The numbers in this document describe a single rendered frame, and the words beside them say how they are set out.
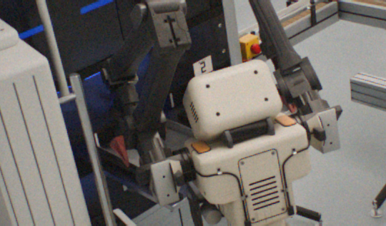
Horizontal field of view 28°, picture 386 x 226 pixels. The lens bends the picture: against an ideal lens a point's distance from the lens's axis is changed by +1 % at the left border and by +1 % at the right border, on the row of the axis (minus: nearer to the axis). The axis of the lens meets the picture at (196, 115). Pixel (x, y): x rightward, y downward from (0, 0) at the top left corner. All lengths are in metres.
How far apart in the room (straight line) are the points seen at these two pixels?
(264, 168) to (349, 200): 1.92
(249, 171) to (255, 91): 0.19
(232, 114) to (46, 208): 0.49
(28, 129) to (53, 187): 0.16
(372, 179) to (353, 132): 0.46
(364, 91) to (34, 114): 2.14
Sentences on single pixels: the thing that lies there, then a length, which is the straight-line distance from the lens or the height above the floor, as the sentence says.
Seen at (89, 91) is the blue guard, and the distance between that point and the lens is 2.52.
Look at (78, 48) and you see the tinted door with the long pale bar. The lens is 2.47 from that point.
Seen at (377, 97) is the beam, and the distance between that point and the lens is 3.62.
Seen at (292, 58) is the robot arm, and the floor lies 1.31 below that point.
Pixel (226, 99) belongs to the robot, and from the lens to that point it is 1.85.
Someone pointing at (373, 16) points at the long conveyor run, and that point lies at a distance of 3.41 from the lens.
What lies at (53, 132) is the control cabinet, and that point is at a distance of 1.79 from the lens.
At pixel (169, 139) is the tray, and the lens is 2.66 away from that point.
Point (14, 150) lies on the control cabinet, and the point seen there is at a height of 1.37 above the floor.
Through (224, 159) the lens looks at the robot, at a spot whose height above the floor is 1.22.
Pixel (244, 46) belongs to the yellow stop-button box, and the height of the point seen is 1.02.
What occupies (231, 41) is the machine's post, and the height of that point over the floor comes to 1.06.
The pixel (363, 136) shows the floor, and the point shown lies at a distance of 4.27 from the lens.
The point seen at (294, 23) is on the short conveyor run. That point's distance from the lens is 3.30.
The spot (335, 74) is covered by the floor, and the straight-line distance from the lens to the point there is 4.96.
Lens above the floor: 2.18
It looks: 28 degrees down
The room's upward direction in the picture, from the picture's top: 10 degrees counter-clockwise
